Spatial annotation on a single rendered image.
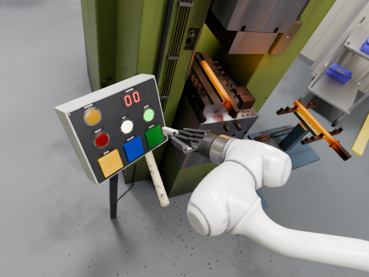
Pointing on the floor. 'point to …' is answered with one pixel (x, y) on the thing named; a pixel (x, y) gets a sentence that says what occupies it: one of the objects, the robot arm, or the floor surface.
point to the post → (113, 195)
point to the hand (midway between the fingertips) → (170, 132)
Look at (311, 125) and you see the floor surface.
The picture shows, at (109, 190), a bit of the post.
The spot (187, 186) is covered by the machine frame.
